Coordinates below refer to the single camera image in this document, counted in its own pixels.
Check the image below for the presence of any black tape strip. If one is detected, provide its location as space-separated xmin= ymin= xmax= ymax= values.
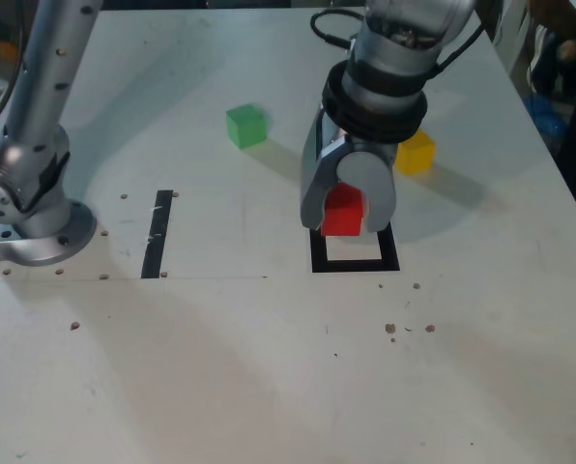
xmin=140 ymin=189 xmax=174 ymax=280

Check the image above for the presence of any yellow cube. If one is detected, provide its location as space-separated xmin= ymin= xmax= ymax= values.
xmin=394 ymin=129 xmax=437 ymax=176

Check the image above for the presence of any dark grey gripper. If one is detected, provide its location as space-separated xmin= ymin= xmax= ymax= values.
xmin=299 ymin=109 xmax=397 ymax=233

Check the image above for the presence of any red cube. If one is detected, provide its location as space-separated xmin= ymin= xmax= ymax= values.
xmin=320 ymin=182 xmax=365 ymax=238

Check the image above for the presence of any green cube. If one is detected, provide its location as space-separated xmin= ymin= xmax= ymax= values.
xmin=225 ymin=102 xmax=269 ymax=148

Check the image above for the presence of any person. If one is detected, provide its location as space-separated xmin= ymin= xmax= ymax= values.
xmin=529 ymin=0 xmax=576 ymax=101

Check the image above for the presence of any black cable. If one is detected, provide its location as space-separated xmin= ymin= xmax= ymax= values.
xmin=309 ymin=8 xmax=367 ymax=50
xmin=427 ymin=18 xmax=486 ymax=81

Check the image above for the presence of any black tape square outline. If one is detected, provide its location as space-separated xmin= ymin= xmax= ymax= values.
xmin=309 ymin=225 xmax=401 ymax=274

